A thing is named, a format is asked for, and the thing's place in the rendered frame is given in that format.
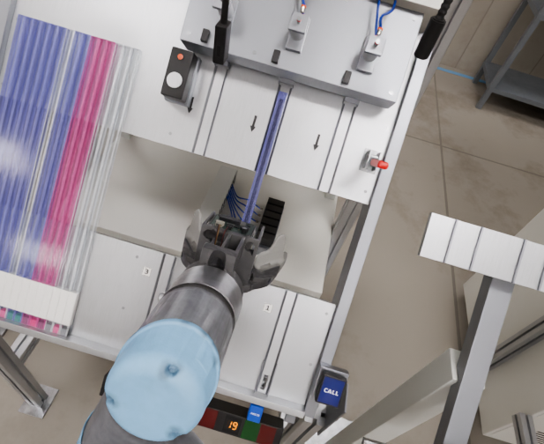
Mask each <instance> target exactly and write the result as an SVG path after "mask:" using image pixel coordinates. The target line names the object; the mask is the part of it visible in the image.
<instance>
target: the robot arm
mask: <svg viewBox="0 0 544 444"><path fill-rule="evenodd" d="M214 214H215V211H213V212H212V213H211V214H210V215H209V217H208V218H207V219H206V220H205V221H204V223H203V224H202V214H201V211H200V209H197V210H196V211H195V214H194V216H193V219H192V221H191V224H190V226H188V228H187V229H186V234H185V237H184V242H183V250H182V253H181V261H182V263H183V265H184V267H185V268H186V269H185V270H184V272H183V273H181V274H180V275H179V277H178V278H177V279H176V280H175V282H174V283H173V284H172V285H171V287H170V288H169V289H168V291H167V292H166V293H163V292H162V293H160V294H159V296H158V299H157V300H158V301H159V302H158V304H157V305H156V307H155V308H154V309H153V311H152V312H151V313H150V314H149V315H148V317H147V318H146V319H145V321H144V322H143V324H142V325H141V327H140V328H139V329H138V331H137V332H135V333H134V334H133V335H132V336H131V337H130V338H129V339H128V341H127V342H126V343H125V344H124V346H123V347H122V349H121V350H120V351H119V353H118V355H117V357H116V361H115V364H114V365H113V366H112V368H111V370H110V371H109V373H108V377H107V379H106V383H105V392H104V393H103V395H102V397H101V399H100V401H99V402H98V404H97V406H96V408H95V409H94V410H93V411H92V413H91V414H90V415H89V417H88V418H87V420H86V422H85V423H84V425H83V428H82V430H81V433H80V436H79V438H78V441H77V444H204V442H203V441H201V440H200V439H199V438H198V436H197V435H196V434H195V433H194V432H193V430H192V429H193V428H194V427H195V426H196V425H197V424H198V422H199V421H200V419H201V418H202V417H203V415H204V413H205V409H206V407H207V405H208V404H209V403H210V402H211V400H212V397H213V395H214V393H215V391H216V388H217V386H218V382H219V378H220V369H221V366H222V363H223V360H224V358H225V355H226V352H227V348H228V345H229V342H230V339H231V336H232V335H233V333H234V330H235V325H236V323H237V321H238V318H239V315H240V313H241V310H242V297H243V294H244V293H246V292H250V291H252V290H255V289H260V288H264V287H266V286H268V285H269V284H270V283H271V282H272V281H273V279H275V278H276V277H277V275H278V273H279V272H280V270H281V269H282V267H283V266H284V264H285V262H286V259H287V252H286V251H285V252H284V249H285V243H286V236H285V235H284V234H281V235H279V236H278V237H277V238H276V240H275V241H274V242H273V244H272V245H271V247H270V248H269V249H268V250H266V251H264V252H261V253H260V254H258V255H257V250H258V248H259V245H260V242H261V240H262V236H263V233H264V229H265V226H263V227H262V230H261V232H260V234H259V237H258V239H256V238H254V237H255V234H256V231H257V226H255V225H252V224H249V223H246V222H243V221H242V220H241V219H238V218H233V217H230V216H228V215H224V214H221V215H220V214H215V215H214ZM208 222H209V223H208ZM207 223H208V224H207ZM252 243H253V244H254V246H255V247H254V250H252V249H250V248H251V245H252ZM256 255H257V257H256Z"/></svg>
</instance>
